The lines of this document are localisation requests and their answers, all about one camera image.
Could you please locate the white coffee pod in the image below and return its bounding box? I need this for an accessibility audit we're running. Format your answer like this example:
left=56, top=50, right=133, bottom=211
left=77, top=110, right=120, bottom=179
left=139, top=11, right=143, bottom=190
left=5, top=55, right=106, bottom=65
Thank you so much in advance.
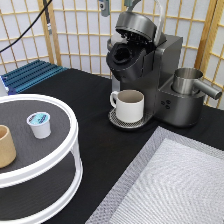
left=27, top=112, right=51, bottom=139

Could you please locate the grey coffee machine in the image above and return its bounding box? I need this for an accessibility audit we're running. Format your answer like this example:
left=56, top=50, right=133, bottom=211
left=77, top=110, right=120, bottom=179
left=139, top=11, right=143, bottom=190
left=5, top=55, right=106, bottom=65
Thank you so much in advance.
left=106, top=0, right=205, bottom=130

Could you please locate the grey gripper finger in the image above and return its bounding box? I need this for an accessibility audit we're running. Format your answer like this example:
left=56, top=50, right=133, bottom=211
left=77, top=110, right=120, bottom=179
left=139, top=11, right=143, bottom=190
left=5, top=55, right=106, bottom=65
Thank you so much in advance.
left=99, top=0, right=110, bottom=17

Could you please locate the white ceramic mug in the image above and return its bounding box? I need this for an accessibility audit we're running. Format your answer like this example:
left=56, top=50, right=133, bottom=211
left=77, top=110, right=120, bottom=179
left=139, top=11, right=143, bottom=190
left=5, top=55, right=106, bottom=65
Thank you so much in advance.
left=110, top=90, right=144, bottom=123

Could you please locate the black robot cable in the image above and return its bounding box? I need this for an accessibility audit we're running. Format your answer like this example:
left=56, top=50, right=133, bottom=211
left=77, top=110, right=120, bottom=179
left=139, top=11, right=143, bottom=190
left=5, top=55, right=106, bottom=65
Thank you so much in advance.
left=0, top=0, right=54, bottom=54

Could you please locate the white two-tier round shelf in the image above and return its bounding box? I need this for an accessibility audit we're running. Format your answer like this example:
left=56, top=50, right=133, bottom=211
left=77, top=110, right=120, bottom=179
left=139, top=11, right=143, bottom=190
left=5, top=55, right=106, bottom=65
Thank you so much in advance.
left=0, top=94, right=83, bottom=224

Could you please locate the tan wooden cup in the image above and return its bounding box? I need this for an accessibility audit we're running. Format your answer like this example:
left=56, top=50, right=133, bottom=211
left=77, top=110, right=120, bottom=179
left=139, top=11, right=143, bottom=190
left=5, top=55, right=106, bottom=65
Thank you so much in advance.
left=0, top=125, right=16, bottom=168

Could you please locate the wooden shoji screen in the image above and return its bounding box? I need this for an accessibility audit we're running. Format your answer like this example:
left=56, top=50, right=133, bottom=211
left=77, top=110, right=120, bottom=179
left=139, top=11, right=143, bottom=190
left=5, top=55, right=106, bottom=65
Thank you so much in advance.
left=0, top=0, right=224, bottom=110

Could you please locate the steel milk frother jug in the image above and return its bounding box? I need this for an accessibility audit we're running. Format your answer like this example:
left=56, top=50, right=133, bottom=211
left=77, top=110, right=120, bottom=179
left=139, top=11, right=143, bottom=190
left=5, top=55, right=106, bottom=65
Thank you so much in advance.
left=172, top=68, right=222, bottom=100

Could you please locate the grey woven placemat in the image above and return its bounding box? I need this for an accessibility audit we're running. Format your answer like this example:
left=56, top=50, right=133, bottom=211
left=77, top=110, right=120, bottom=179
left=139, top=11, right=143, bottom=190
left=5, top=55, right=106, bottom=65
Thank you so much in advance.
left=85, top=127, right=224, bottom=224

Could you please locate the blue ribbed tray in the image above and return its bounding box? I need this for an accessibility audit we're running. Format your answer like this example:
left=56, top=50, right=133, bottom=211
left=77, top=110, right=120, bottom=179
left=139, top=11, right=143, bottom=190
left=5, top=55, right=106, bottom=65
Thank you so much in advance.
left=2, top=60, right=66, bottom=95

